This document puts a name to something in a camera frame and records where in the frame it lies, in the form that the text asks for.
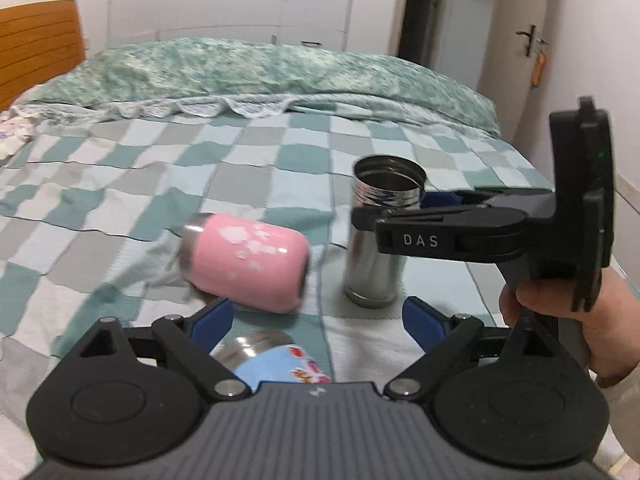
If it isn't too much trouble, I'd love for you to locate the stainless steel cup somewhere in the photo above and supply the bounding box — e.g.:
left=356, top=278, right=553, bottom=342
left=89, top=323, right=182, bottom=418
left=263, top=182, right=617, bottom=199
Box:
left=344, top=155, right=426, bottom=309

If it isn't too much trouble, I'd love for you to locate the light blue floral cup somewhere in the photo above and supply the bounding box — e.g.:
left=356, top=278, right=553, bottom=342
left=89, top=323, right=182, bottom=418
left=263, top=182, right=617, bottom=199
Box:
left=212, top=330, right=332, bottom=390

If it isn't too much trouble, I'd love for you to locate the pink cup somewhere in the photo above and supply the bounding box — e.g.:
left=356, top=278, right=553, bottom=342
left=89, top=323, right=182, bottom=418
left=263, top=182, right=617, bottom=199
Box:
left=179, top=214, right=310, bottom=313

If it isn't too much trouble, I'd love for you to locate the person's right hand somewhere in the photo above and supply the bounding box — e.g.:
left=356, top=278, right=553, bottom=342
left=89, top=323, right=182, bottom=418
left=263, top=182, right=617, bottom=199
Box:
left=499, top=268, right=639, bottom=384

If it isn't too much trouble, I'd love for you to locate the checkered green white blanket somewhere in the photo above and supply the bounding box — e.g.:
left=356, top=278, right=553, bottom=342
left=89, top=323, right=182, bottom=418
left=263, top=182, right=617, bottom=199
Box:
left=1, top=113, right=547, bottom=479

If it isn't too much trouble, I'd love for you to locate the green floral duvet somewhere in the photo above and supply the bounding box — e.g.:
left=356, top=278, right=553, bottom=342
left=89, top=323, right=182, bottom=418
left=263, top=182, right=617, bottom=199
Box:
left=20, top=38, right=500, bottom=138

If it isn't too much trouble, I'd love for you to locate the purple floral pillow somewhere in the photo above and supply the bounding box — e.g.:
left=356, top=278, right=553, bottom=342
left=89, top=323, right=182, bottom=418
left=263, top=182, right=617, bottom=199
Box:
left=0, top=105, right=40, bottom=162

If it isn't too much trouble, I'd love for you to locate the white wardrobe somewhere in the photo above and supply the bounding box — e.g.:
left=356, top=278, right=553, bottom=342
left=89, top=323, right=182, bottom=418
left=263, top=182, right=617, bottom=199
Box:
left=104, top=0, right=409, bottom=53

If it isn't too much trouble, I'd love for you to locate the orange wooden headboard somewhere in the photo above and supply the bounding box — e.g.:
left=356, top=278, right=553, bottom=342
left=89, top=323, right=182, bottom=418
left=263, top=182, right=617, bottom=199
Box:
left=0, top=0, right=86, bottom=110

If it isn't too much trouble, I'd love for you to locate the white door with handle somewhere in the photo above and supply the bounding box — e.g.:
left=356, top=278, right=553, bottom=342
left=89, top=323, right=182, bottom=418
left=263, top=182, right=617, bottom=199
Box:
left=434, top=0, right=551, bottom=97

